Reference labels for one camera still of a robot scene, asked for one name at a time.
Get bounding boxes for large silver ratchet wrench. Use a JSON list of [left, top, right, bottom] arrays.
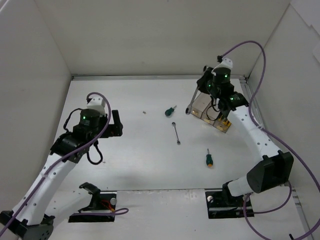
[[185, 87, 199, 115]]

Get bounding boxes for yellow pliers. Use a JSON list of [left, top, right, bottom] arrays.
[[218, 113, 231, 128]]

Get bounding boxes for small silver ratchet wrench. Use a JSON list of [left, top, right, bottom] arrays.
[[171, 122, 181, 145]]

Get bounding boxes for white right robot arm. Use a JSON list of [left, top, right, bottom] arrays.
[[197, 58, 294, 206]]

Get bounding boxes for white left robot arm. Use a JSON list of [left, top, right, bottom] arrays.
[[0, 92, 123, 240]]

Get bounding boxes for clear bin left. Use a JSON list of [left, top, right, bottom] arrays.
[[190, 93, 211, 119]]

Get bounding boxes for clear bin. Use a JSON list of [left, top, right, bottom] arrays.
[[200, 103, 220, 125], [190, 93, 211, 119], [213, 112, 232, 133]]

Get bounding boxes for clear bin middle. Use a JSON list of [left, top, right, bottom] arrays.
[[200, 103, 220, 125]]

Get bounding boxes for clear bin right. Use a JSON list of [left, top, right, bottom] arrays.
[[213, 112, 232, 133]]

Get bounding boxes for stubby green screwdriver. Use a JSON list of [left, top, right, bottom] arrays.
[[164, 105, 177, 118]]

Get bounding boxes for green orange screwdriver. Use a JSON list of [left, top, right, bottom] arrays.
[[205, 149, 213, 168]]

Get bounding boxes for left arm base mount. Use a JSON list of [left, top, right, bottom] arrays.
[[68, 191, 117, 224]]

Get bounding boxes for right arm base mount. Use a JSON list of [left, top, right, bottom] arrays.
[[205, 190, 245, 220]]

